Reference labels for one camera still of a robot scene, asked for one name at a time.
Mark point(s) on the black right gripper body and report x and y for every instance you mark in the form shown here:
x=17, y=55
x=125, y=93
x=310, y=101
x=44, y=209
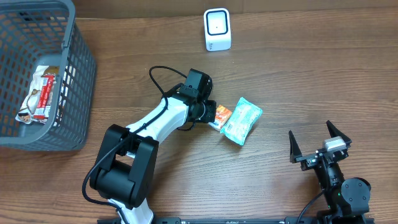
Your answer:
x=315, y=157

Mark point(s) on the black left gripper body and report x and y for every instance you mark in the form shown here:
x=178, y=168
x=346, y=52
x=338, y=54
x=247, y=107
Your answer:
x=210, y=111

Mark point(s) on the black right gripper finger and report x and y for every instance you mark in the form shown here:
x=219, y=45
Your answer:
x=335, y=132
x=295, y=151

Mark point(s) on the orange tissue pack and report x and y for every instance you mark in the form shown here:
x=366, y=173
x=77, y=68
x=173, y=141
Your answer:
x=221, y=117

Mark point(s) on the teal wet wipes pack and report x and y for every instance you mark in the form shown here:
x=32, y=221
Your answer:
x=241, y=121

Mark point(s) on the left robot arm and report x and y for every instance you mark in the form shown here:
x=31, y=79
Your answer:
x=125, y=164

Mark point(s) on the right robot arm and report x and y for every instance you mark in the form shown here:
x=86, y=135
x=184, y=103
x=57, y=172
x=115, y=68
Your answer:
x=347, y=199

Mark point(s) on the white barcode scanner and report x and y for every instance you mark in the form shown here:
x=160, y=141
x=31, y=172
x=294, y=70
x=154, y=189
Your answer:
x=217, y=29

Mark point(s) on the red white snack bar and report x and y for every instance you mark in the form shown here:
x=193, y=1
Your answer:
x=44, y=103

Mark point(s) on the grey plastic shopping basket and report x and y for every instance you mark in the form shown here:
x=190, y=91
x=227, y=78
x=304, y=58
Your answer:
x=36, y=34

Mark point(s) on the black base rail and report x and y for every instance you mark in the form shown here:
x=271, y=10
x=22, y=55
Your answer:
x=286, y=220

